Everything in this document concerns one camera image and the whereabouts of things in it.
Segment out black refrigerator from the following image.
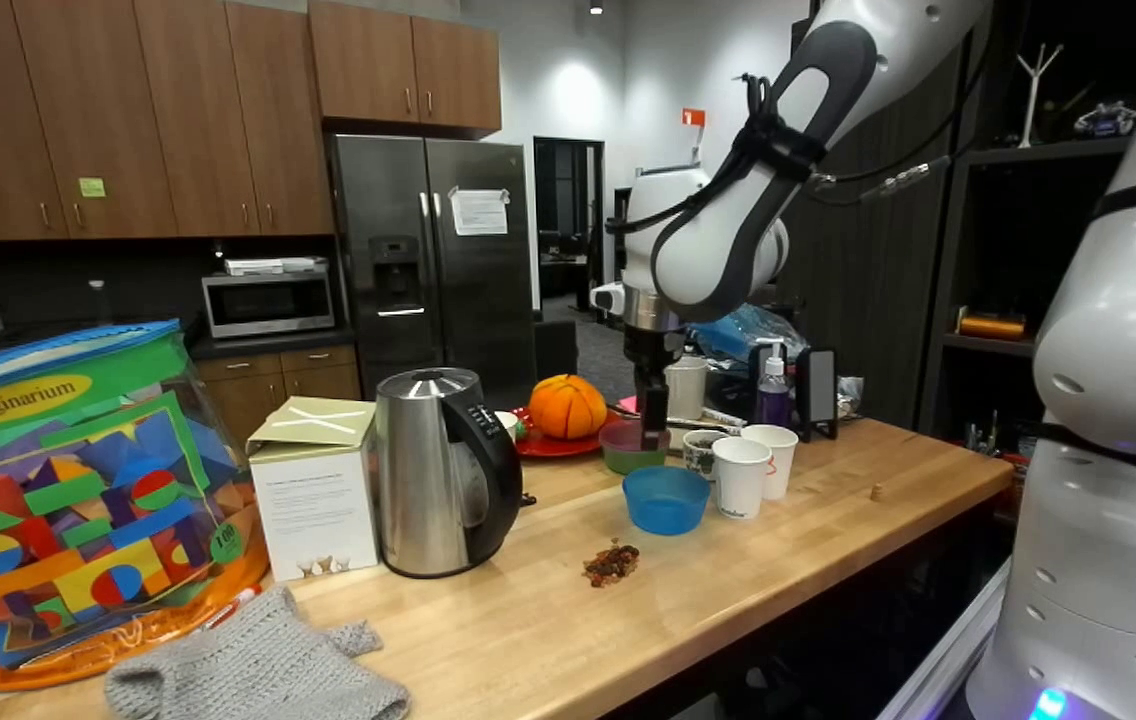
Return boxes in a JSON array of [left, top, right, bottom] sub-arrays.
[[329, 132, 538, 405]]

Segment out white paper cup rear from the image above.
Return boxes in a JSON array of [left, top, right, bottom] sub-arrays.
[[743, 425, 802, 501]]

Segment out grey knitted cloth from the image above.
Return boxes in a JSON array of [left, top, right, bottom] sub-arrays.
[[104, 586, 413, 720]]

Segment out blue plastic bag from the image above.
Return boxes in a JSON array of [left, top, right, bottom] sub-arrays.
[[694, 304, 810, 361]]

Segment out white box with green lid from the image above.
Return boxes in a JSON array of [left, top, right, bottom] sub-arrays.
[[248, 397, 381, 582]]

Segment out white paper cup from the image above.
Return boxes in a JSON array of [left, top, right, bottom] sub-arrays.
[[711, 435, 774, 521], [743, 425, 802, 501]]

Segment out large white mug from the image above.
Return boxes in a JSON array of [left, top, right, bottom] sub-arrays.
[[667, 354, 707, 414]]

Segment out blue plastic bowl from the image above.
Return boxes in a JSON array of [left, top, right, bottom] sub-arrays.
[[626, 465, 707, 536]]

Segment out purple spray bottle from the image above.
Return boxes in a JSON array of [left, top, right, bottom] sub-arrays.
[[757, 335, 798, 425]]

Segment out small cup with grounds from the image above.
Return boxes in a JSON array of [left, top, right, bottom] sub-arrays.
[[682, 431, 726, 479]]

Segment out white paper cup front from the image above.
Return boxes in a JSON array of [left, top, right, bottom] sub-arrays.
[[711, 435, 774, 521]]

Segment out brown crumbs pile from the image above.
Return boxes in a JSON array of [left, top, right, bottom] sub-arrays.
[[585, 542, 641, 586]]

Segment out orange plush pumpkin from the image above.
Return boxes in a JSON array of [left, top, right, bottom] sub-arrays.
[[526, 371, 607, 441]]

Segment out stainless steel electric kettle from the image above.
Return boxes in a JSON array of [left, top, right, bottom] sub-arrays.
[[376, 366, 526, 578]]

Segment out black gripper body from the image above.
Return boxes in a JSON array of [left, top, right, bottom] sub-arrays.
[[626, 329, 667, 431]]

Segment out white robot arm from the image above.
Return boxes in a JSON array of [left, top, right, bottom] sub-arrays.
[[615, 0, 1136, 720]]

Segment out wooden upper cabinets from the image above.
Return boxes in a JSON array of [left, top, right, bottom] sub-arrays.
[[0, 0, 502, 239]]

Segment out silver microwave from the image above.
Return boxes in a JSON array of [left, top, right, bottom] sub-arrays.
[[199, 270, 335, 339]]

